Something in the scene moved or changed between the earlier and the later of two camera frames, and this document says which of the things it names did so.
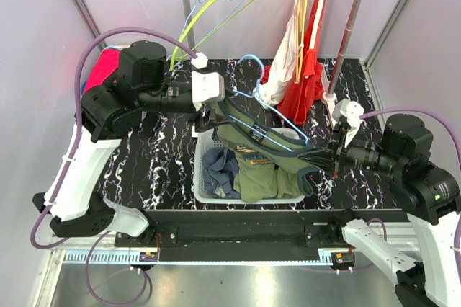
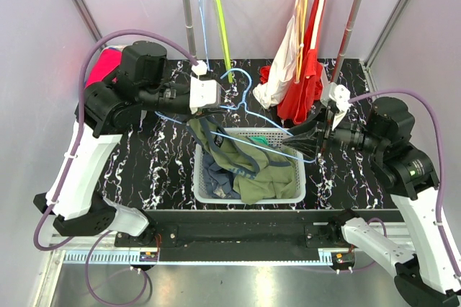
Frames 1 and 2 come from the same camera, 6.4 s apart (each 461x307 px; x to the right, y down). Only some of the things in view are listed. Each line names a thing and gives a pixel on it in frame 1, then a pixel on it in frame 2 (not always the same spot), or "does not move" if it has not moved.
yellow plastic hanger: (300, 29) does not move
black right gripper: (324, 158) to (306, 138)
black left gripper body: (202, 119) to (199, 112)
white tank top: (282, 73) does not move
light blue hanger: (261, 98) to (244, 107)
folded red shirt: (105, 65) does not move
